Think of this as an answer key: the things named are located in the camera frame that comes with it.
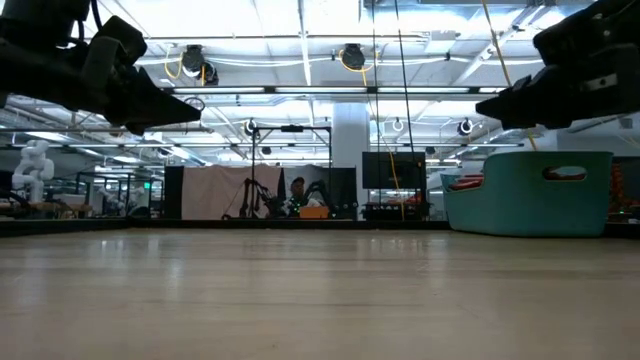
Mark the thin yellow cable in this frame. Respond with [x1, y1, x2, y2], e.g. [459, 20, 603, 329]
[388, 152, 406, 221]

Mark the person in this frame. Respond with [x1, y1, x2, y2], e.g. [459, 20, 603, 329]
[284, 176, 321, 220]

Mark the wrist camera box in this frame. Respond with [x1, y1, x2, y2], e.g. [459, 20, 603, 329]
[81, 15, 149, 76]
[532, 12, 609, 66]

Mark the black camera stand frame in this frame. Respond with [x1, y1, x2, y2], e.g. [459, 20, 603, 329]
[248, 124, 334, 221]

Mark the black table edge rail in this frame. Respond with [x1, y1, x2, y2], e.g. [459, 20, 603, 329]
[0, 217, 640, 239]

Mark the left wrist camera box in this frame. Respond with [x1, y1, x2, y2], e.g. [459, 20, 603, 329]
[81, 15, 149, 76]

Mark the shelf with red items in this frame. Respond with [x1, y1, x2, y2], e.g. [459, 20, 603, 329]
[610, 162, 629, 211]

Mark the black upright panel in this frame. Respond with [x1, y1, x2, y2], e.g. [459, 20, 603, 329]
[163, 165, 185, 220]

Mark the black equipment cart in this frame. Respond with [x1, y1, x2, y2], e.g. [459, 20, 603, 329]
[363, 199, 431, 222]

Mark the black monitor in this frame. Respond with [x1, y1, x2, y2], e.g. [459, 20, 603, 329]
[362, 151, 428, 190]

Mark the orange box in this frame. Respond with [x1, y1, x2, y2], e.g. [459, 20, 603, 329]
[298, 205, 331, 220]

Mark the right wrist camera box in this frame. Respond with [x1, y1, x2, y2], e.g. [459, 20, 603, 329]
[532, 12, 609, 66]

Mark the yellow hanging cable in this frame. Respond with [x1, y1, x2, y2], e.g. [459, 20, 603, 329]
[479, 0, 539, 152]

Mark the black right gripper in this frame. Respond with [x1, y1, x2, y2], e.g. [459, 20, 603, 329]
[475, 42, 640, 130]

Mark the teal plastic basket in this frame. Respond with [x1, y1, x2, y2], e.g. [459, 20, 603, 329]
[439, 151, 616, 238]

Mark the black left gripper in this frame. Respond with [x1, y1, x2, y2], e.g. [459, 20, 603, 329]
[54, 52, 202, 135]

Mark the white humanoid robot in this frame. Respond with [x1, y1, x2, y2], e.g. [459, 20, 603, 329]
[10, 139, 55, 204]

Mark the beige curtain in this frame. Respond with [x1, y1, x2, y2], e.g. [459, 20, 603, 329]
[180, 163, 282, 221]

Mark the black cabinet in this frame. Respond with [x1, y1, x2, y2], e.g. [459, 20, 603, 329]
[327, 167, 359, 221]

